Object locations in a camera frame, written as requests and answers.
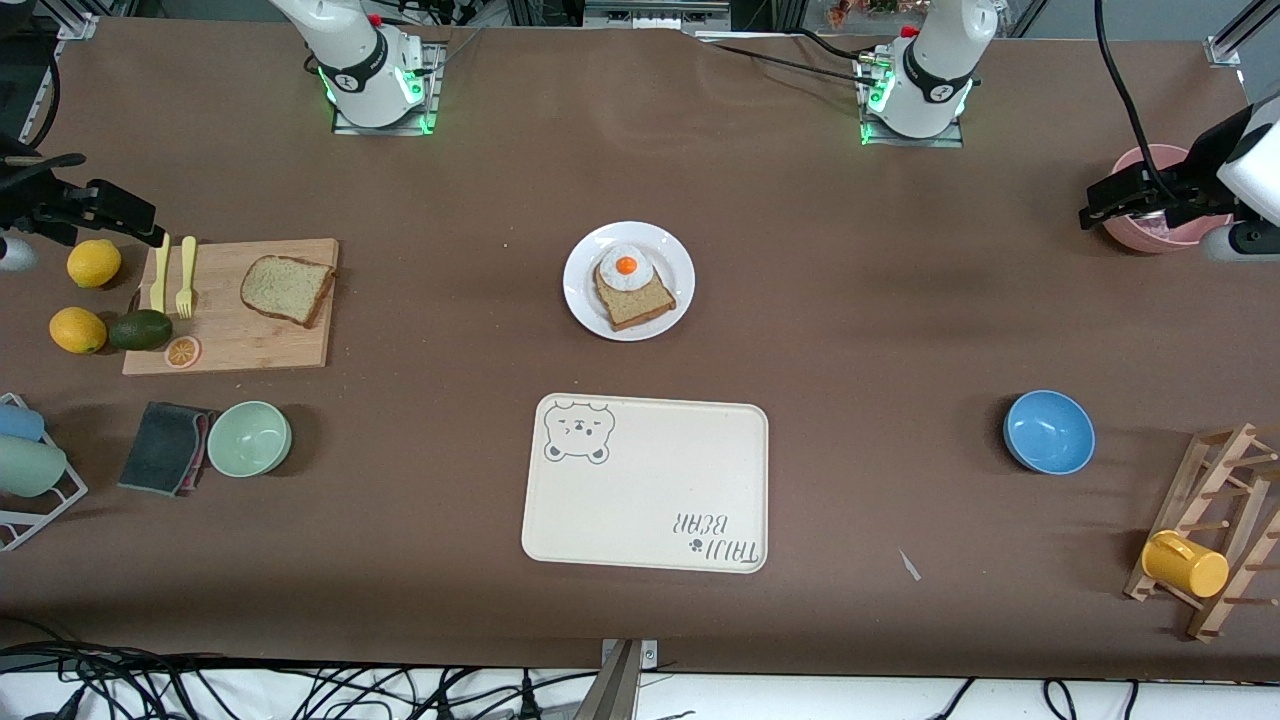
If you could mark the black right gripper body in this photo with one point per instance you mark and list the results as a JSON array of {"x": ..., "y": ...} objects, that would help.
[{"x": 22, "y": 206}]

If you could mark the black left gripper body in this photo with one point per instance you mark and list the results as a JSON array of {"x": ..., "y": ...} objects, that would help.
[{"x": 1197, "y": 166}]

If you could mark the speckled light bread slice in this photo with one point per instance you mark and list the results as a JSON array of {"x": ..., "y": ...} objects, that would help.
[{"x": 285, "y": 288}]

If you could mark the white round plate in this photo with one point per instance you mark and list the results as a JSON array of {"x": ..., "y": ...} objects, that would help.
[{"x": 585, "y": 300}]

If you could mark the brown toast bread slice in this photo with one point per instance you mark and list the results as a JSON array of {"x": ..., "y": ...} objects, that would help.
[{"x": 640, "y": 305}]

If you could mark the fried egg toy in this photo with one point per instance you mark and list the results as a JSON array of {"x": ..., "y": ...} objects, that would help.
[{"x": 626, "y": 268}]

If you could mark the pink bowl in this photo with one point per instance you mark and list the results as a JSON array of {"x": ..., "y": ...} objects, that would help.
[{"x": 1125, "y": 170}]

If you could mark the yellow lemon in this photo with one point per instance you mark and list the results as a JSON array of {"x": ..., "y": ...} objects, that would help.
[
  {"x": 78, "y": 331},
  {"x": 94, "y": 264}
]

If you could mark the yellow plastic knife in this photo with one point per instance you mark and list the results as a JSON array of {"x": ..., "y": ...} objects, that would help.
[{"x": 160, "y": 275}]

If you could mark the yellow plastic fork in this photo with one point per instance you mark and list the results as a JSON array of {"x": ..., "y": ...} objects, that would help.
[{"x": 186, "y": 275}]

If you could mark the green avocado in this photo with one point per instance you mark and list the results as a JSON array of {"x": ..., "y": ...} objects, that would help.
[{"x": 140, "y": 330}]

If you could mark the orange slice toy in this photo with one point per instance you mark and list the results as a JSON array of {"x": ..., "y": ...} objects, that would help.
[{"x": 182, "y": 352}]

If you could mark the wooden cutting board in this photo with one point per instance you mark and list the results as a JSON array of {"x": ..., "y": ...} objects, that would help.
[{"x": 260, "y": 345}]

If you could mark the light blue cup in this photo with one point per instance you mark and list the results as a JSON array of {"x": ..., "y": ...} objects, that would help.
[{"x": 20, "y": 422}]

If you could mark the grey pink folded cloth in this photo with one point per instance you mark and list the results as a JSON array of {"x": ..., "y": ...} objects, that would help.
[{"x": 160, "y": 448}]

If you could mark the blue bowl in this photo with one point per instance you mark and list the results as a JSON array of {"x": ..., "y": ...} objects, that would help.
[{"x": 1050, "y": 432}]

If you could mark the pale green bowl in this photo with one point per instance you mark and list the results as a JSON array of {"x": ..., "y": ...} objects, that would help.
[{"x": 250, "y": 440}]

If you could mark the pale green cup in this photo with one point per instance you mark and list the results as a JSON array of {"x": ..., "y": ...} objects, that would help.
[{"x": 30, "y": 467}]

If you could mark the wooden cup rack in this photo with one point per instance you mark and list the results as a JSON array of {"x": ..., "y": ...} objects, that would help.
[{"x": 1215, "y": 470}]

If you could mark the yellow cup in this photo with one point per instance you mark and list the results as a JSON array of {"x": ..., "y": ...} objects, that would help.
[{"x": 1185, "y": 565}]

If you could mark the small white tape scrap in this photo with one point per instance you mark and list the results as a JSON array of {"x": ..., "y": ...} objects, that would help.
[{"x": 909, "y": 566}]

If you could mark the cream bear print tray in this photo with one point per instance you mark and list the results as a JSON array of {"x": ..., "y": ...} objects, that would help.
[{"x": 650, "y": 490}]

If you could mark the metal table edge bracket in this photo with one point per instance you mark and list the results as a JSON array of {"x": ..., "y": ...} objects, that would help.
[{"x": 615, "y": 685}]

